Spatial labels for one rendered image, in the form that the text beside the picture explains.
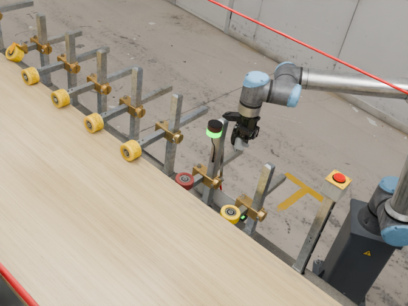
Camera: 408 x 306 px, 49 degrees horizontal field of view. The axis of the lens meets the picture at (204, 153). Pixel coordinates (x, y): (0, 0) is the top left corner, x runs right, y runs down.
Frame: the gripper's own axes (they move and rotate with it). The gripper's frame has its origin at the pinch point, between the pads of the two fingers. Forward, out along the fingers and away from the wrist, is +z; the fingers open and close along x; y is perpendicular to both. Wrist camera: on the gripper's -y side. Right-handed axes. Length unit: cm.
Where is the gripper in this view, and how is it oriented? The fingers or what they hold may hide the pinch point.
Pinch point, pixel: (235, 147)
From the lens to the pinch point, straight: 193.4
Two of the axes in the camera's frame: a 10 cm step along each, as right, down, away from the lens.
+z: -1.4, 7.6, 6.3
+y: 7.4, 5.0, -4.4
